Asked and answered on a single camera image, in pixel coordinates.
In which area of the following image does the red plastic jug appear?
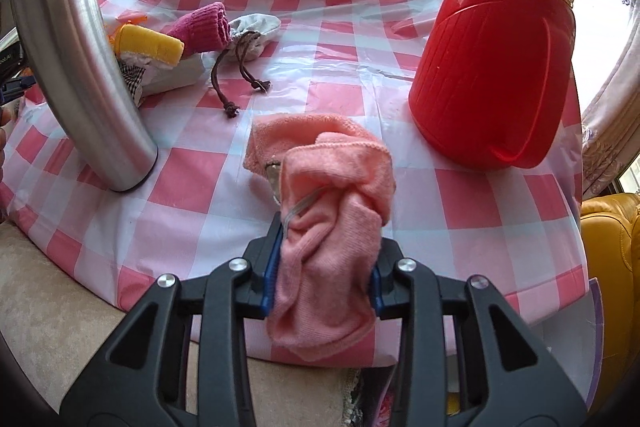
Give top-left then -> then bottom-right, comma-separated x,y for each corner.
408,0 -> 576,171

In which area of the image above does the yellow leather sofa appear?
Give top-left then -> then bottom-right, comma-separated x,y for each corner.
580,193 -> 639,411

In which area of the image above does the black white checkered pouch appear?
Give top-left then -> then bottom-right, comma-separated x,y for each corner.
117,58 -> 150,107

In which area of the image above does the beige upholstered stool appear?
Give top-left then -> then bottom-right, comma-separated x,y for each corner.
1,221 -> 355,426

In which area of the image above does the grey drawstring pouch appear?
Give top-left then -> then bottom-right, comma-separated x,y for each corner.
209,13 -> 282,119

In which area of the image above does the red white checkered tablecloth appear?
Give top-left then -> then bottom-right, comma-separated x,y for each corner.
1,0 -> 588,323

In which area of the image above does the stainless steel thermos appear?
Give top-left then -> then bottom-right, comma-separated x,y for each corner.
11,0 -> 158,192

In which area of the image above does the pink microfiber towel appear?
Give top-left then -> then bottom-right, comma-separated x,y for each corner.
243,114 -> 396,362

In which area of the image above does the magenta knitted sock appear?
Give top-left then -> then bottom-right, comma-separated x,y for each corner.
165,2 -> 231,58

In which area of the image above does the yellow sponge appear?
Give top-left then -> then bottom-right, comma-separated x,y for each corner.
112,24 -> 184,68

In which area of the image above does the beige patterned curtain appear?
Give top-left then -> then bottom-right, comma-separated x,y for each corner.
582,24 -> 640,199

